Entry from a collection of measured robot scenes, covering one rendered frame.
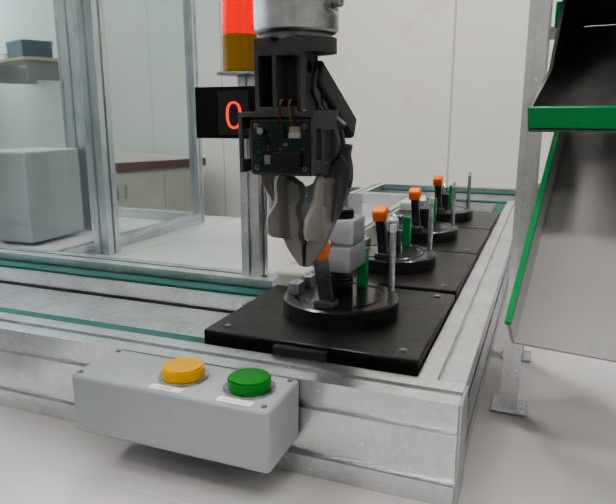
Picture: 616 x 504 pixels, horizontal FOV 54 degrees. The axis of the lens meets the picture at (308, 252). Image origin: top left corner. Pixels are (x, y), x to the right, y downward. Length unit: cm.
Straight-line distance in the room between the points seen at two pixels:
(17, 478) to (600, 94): 67
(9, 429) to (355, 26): 420
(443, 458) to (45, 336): 45
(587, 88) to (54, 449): 65
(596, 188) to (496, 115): 332
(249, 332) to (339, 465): 17
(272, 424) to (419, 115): 386
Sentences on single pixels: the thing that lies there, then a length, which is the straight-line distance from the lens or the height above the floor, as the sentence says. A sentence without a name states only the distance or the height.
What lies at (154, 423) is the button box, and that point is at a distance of 59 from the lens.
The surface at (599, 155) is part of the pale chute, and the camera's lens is 74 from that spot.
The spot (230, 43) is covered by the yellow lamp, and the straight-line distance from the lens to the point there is 87.
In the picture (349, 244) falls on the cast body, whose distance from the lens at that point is 69.
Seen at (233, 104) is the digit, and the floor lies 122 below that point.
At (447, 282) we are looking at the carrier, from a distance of 88.
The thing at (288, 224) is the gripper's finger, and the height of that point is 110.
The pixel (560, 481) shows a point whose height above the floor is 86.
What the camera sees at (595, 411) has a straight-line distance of 81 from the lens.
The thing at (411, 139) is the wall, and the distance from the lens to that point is 434.
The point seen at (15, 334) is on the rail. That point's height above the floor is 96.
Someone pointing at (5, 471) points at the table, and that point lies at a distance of 70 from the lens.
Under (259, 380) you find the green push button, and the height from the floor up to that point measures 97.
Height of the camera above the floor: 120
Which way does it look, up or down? 13 degrees down
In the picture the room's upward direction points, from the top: straight up
